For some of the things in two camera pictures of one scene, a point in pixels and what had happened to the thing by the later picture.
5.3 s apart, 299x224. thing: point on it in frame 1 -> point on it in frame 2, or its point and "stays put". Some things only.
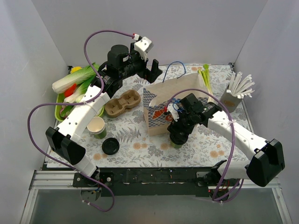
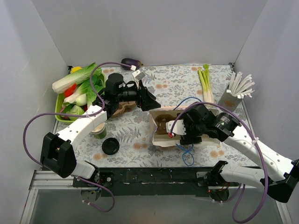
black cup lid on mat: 110,146 stays put
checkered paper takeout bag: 157,98 -> 163,140
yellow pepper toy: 75,68 stays put
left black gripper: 146,70 -> 143,97
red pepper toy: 69,91 stays put
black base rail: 145,182 stays put
